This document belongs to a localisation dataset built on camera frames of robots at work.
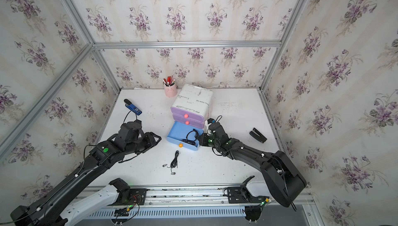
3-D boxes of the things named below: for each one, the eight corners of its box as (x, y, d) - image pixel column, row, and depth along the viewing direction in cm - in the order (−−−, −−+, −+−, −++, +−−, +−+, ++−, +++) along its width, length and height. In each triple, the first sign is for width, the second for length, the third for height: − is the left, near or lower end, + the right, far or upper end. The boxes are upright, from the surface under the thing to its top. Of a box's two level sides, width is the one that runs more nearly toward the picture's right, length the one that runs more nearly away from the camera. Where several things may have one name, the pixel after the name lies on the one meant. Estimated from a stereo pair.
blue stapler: (125, 105, 113) (123, 100, 109) (129, 102, 114) (126, 98, 111) (138, 116, 106) (136, 112, 103) (141, 113, 108) (139, 109, 104)
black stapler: (261, 145, 92) (263, 143, 90) (248, 133, 97) (249, 132, 95) (266, 139, 94) (267, 138, 93) (253, 129, 99) (254, 127, 98)
